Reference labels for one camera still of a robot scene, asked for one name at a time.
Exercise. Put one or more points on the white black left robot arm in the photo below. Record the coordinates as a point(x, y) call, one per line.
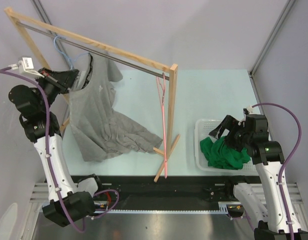
point(67, 201)

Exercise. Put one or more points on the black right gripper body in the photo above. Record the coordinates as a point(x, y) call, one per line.
point(237, 137)

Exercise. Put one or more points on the wooden clothes rack frame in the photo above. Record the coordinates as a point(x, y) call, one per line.
point(168, 73)

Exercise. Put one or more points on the white slotted cable duct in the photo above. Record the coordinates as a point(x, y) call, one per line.
point(223, 209)

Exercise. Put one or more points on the steel hanging rod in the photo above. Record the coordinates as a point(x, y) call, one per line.
point(90, 50)

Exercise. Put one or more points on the grey adidas t shirt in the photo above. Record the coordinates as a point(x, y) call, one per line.
point(100, 132)

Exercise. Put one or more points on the green t shirt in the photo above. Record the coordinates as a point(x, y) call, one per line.
point(220, 156)

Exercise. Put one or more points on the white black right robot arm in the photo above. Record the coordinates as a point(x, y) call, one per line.
point(275, 219)

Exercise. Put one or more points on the blue wire hanger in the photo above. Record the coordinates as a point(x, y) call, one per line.
point(70, 61)

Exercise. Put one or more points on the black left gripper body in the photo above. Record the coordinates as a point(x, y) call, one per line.
point(50, 81)

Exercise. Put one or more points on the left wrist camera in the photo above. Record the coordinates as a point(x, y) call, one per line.
point(25, 67)

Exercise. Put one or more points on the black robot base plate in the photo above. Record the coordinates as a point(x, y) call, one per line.
point(174, 192)

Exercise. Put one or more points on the white perforated plastic basket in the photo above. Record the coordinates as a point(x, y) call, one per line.
point(201, 131)

